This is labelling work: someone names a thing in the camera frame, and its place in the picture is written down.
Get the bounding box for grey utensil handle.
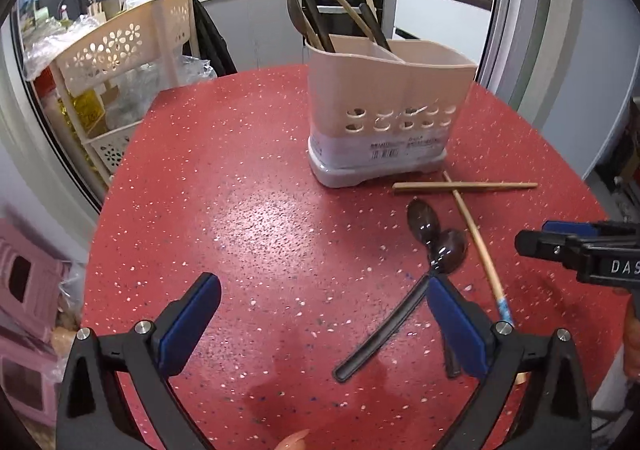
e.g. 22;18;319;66
359;3;392;52

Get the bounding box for wooden chopstick blue patterned end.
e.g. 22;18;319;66
442;171;529;387

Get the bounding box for grey kitchen base cabinet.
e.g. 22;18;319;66
200;0;311;76

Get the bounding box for beige plastic utensil holder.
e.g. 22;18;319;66
306;34;478;189

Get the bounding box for dark floor clutter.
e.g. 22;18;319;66
595;97;640;223

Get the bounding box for person's right hand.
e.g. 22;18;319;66
622;295;640;379

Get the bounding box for black built-in oven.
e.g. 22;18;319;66
302;0;386;38

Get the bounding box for person's left hand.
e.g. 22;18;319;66
277;428;311;450

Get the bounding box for black hanging cloth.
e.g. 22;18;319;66
190;0;238;78

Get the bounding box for grey sliding door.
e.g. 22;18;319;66
475;0;576;116

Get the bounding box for grey door frame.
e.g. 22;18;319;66
0;20;108;226

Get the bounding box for beige flower-cutout plastic rack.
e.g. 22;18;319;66
50;0;203;176

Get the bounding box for yellow oil bottle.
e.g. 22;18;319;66
65;90;108;141

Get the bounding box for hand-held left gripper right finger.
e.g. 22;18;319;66
425;274;594;450

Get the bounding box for pink plastic stool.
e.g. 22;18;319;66
0;330;63;431
0;219;71;331

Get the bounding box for clear plastic bags in rack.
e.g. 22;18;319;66
107;55;216;131

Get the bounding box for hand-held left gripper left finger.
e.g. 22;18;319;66
55;272;222;450

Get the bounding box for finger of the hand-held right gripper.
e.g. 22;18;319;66
543;220;609;238
515;229;596;282

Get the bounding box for crumpled clear plastic bags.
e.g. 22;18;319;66
22;12;101;81

